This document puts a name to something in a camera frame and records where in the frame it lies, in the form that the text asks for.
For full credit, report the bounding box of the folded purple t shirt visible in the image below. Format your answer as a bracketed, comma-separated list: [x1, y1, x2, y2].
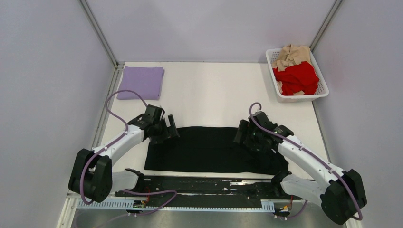
[116, 67, 164, 100]

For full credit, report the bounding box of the white slotted cable duct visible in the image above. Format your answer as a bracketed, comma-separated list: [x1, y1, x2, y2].
[77, 198, 275, 213]

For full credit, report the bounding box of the left aluminium frame post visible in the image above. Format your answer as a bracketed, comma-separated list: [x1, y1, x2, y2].
[78, 0, 119, 68]

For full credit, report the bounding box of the right aluminium frame post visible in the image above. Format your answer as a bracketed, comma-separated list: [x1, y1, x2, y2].
[310, 0, 344, 52]

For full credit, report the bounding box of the white plastic basket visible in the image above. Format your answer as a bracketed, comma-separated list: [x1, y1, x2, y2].
[265, 45, 329, 103]

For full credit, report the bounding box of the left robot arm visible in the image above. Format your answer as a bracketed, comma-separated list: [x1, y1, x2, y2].
[68, 104, 180, 205]

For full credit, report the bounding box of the aluminium frame post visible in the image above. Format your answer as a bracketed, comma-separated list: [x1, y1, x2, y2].
[78, 0, 119, 68]
[310, 0, 344, 52]

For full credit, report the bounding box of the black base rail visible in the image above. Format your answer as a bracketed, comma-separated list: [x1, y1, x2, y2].
[135, 176, 302, 206]

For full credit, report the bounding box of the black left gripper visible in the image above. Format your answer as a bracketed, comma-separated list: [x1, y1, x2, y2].
[150, 114, 179, 145]

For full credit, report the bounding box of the beige t shirt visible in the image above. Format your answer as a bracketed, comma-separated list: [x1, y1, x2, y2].
[271, 44, 310, 92]

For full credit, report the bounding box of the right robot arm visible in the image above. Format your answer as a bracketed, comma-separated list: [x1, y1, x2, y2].
[234, 111, 367, 225]

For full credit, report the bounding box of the black t shirt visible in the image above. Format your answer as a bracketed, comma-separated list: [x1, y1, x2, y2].
[144, 126, 289, 175]

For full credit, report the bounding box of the red t shirt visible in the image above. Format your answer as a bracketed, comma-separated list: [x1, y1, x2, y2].
[273, 61, 319, 96]

